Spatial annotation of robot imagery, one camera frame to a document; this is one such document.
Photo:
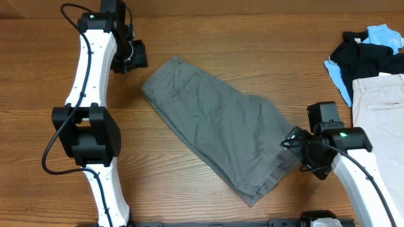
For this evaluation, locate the black shirt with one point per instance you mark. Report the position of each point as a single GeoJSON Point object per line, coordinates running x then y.
{"type": "Point", "coordinates": [355, 59]}

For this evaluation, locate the light blue garment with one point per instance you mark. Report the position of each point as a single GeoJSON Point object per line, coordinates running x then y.
{"type": "Point", "coordinates": [380, 35]}

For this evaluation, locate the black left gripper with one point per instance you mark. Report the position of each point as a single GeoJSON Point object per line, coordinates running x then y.
{"type": "Point", "coordinates": [139, 60]}

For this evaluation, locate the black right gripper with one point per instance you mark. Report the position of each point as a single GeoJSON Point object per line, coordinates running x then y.
{"type": "Point", "coordinates": [298, 139]}

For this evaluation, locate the grey shorts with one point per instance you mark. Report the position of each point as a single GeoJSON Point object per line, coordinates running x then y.
{"type": "Point", "coordinates": [237, 135]}

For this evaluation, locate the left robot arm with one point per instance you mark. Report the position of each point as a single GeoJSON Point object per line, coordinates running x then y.
{"type": "Point", "coordinates": [86, 129]}

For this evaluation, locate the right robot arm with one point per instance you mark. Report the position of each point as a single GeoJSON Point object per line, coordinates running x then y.
{"type": "Point", "coordinates": [347, 152]}

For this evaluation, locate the beige shorts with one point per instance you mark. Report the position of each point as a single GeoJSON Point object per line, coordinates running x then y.
{"type": "Point", "coordinates": [378, 108]}

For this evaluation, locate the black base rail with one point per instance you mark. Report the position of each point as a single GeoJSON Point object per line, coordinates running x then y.
{"type": "Point", "coordinates": [307, 219]}

